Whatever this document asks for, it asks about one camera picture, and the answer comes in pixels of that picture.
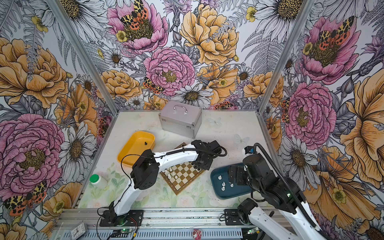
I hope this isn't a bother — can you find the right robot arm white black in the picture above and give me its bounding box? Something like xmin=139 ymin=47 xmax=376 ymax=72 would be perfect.
xmin=236 ymin=152 xmax=328 ymax=240

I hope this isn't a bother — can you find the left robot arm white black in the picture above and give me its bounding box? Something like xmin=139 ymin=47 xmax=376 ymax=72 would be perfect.
xmin=102 ymin=140 xmax=228 ymax=224

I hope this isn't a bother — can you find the wooden chess board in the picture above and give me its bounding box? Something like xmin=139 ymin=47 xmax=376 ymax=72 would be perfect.
xmin=159 ymin=142 xmax=208 ymax=196

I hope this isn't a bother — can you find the teal plastic tray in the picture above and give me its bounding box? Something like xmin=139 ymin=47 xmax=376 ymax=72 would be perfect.
xmin=211 ymin=163 xmax=252 ymax=200

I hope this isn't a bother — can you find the silver aluminium case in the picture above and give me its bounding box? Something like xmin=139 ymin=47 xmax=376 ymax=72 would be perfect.
xmin=159 ymin=101 xmax=202 ymax=139

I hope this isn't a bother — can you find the yellow plastic tray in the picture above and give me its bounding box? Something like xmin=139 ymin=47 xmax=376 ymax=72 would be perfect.
xmin=117 ymin=131 xmax=156 ymax=167

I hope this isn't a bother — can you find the small red white object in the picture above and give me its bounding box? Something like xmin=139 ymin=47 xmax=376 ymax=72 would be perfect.
xmin=193 ymin=229 xmax=202 ymax=240

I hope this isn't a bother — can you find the white bottle green cap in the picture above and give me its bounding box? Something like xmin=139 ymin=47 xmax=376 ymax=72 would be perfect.
xmin=90 ymin=174 xmax=108 ymax=189

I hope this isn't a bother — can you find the small white clock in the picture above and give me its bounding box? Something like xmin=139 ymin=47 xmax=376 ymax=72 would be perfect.
xmin=70 ymin=223 xmax=88 ymax=240

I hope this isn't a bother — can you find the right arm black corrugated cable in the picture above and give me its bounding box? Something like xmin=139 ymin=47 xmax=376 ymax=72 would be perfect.
xmin=252 ymin=142 xmax=323 ymax=238

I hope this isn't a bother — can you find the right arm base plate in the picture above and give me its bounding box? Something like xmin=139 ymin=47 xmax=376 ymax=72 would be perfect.
xmin=224 ymin=209 xmax=250 ymax=226

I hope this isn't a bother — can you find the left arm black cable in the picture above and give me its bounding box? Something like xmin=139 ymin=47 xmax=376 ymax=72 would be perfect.
xmin=95 ymin=146 xmax=228 ymax=217

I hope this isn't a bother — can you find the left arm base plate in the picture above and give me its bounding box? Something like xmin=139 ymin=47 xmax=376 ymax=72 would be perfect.
xmin=99 ymin=210 xmax=144 ymax=227

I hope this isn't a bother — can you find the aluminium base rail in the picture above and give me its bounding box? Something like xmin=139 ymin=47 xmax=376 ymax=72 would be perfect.
xmin=53 ymin=207 xmax=311 ymax=230

